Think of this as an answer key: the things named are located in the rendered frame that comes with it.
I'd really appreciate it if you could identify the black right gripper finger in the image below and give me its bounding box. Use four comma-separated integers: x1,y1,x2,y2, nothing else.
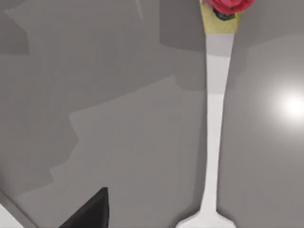
58,187,110,228

